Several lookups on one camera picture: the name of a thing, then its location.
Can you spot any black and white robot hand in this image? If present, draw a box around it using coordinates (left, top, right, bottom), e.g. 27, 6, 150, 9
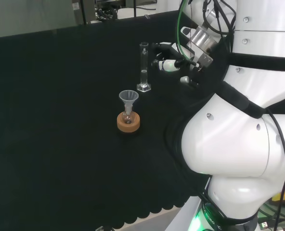
150, 41, 204, 89

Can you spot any clear glass graduated cylinder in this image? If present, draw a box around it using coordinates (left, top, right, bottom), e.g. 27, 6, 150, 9
136, 42, 152, 93

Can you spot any clear plastic funnel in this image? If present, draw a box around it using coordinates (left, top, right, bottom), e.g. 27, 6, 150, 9
118, 90, 140, 113

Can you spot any small round-bottom glass flask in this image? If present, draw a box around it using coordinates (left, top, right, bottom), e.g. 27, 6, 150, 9
122, 109, 136, 124

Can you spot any black bench cloth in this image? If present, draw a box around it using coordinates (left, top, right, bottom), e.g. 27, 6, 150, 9
0, 9, 217, 230

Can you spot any large pale grey panel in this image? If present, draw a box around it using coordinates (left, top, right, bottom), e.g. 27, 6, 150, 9
0, 0, 87, 39

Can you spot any green cable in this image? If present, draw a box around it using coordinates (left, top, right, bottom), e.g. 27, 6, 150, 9
176, 0, 199, 66

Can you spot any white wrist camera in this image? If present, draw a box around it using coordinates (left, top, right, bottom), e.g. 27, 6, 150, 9
180, 26, 197, 37

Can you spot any cork ring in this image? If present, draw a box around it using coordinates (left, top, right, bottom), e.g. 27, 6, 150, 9
117, 111, 141, 132

